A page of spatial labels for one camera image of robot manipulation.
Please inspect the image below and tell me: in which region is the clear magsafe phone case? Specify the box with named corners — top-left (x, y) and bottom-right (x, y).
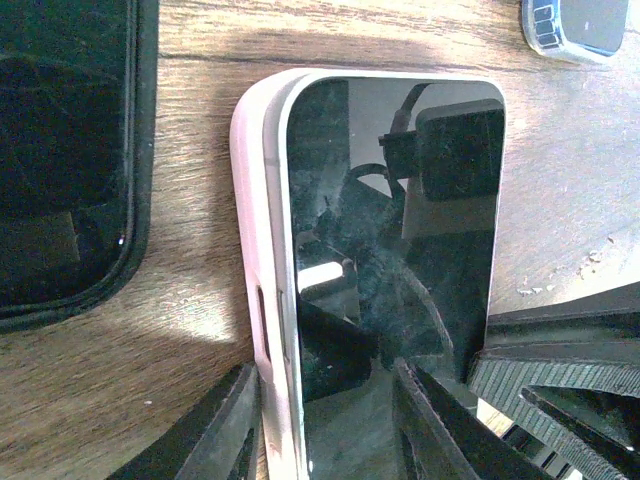
top-left (521, 0), bottom-right (619, 64)

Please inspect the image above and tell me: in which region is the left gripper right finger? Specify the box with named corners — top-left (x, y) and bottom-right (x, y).
top-left (392, 358), bottom-right (550, 479)

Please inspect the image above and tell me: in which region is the white silver smartphone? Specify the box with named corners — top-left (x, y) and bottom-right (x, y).
top-left (265, 70), bottom-right (506, 479)

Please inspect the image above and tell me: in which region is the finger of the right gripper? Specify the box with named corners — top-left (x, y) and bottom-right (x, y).
top-left (468, 283), bottom-right (639, 479)

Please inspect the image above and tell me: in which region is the blue smartphone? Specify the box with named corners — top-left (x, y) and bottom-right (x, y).
top-left (558, 0), bottom-right (629, 57)

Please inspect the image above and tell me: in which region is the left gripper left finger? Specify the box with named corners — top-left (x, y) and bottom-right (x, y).
top-left (109, 363), bottom-right (262, 479)

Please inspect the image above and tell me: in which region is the pink phone case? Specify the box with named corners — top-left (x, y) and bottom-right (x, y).
top-left (228, 68), bottom-right (321, 480)

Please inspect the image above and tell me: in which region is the black phone case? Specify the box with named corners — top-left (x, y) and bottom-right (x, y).
top-left (1, 1), bottom-right (159, 333)

